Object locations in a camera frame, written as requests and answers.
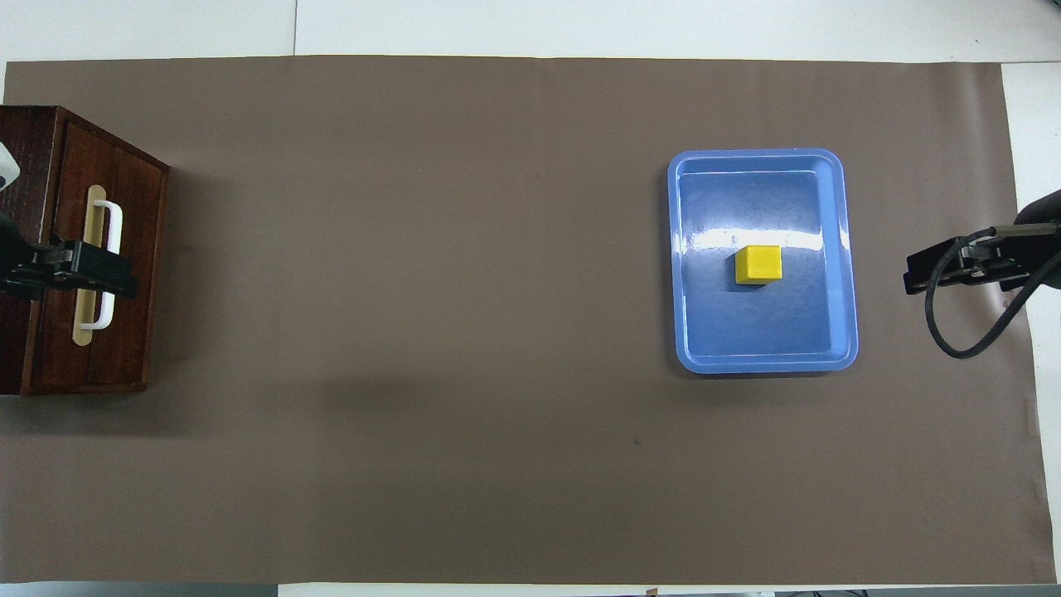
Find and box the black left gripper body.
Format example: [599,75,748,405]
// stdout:
[17,236,80,299]

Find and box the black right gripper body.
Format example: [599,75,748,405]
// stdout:
[966,235,1029,287]

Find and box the wooden drawer with white handle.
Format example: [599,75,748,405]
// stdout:
[33,123,167,389]

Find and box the yellow block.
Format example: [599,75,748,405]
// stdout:
[734,245,783,288]

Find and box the dark wooden cabinet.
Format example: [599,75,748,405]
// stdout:
[0,104,171,397]

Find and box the blue plastic tray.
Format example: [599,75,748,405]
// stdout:
[666,148,860,378]

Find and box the brown table mat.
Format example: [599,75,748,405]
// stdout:
[0,54,1058,585]

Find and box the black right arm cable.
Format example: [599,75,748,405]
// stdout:
[923,222,1061,360]

